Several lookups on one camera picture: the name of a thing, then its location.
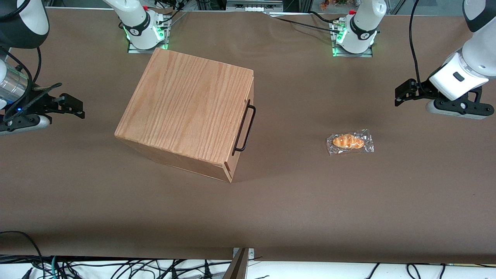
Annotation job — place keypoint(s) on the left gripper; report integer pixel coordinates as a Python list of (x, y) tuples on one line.
[(419, 89)]

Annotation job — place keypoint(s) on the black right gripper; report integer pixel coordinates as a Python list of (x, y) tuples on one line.
[(42, 104)]

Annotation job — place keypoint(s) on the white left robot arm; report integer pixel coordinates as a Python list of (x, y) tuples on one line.
[(362, 27)]

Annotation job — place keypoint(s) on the oak wooden drawer cabinet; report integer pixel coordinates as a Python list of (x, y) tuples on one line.
[(186, 108)]

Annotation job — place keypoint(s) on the croissant in clear plastic wrap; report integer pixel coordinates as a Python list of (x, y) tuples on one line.
[(348, 141)]

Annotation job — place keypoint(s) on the small orange background object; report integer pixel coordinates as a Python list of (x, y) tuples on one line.
[(324, 4)]

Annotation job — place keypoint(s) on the brown paper table cover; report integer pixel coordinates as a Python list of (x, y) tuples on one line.
[(310, 213)]

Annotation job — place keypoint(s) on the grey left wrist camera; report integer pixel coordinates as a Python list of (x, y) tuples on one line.
[(438, 109)]

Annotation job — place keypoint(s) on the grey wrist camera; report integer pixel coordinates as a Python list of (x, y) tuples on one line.
[(23, 124), (438, 109)]

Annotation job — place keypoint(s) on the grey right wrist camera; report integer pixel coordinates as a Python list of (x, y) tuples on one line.
[(23, 124)]

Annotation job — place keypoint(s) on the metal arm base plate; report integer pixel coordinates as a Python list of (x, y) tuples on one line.
[(364, 54), (166, 38)]

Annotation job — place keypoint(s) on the aluminium frame rail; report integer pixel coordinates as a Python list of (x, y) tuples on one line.
[(254, 4)]

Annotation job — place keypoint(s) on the small metal bracket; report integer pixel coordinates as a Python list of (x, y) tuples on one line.
[(251, 254)]

